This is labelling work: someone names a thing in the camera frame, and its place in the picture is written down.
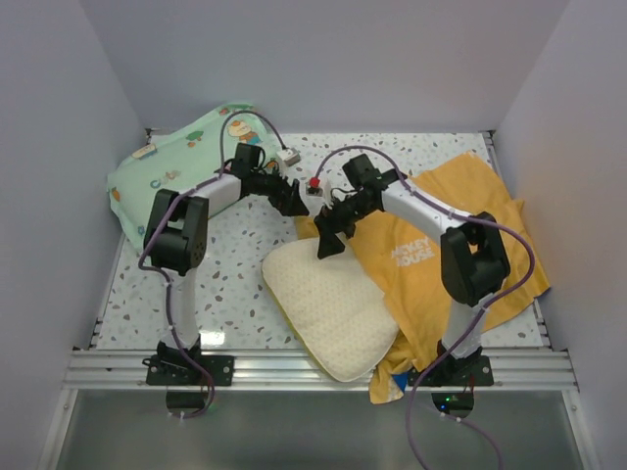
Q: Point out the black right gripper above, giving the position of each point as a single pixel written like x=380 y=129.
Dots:
x=330 y=223

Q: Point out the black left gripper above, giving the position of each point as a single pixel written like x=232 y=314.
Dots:
x=284 y=193

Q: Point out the cream quilted pillow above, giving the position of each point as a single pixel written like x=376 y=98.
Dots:
x=336 y=311

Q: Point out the orange mickey mouse pillowcase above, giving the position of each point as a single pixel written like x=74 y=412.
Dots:
x=405 y=265

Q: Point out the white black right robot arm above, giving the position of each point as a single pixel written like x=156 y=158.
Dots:
x=473 y=259

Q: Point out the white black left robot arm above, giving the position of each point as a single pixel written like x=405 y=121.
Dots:
x=176 y=242

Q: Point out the green cartoon bear pillow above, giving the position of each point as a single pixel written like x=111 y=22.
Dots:
x=180 y=161

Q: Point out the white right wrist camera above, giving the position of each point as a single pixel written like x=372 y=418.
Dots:
x=320 y=188

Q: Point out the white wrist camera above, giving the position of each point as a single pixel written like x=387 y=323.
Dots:
x=286 y=158
x=320 y=188

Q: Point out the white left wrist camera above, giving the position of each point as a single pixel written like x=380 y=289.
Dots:
x=286 y=158

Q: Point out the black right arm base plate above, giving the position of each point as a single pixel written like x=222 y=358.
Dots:
x=452 y=372

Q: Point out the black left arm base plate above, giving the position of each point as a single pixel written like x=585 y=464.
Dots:
x=215 y=373

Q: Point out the aluminium mounting rail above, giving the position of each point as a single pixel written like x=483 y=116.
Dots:
x=292 y=370

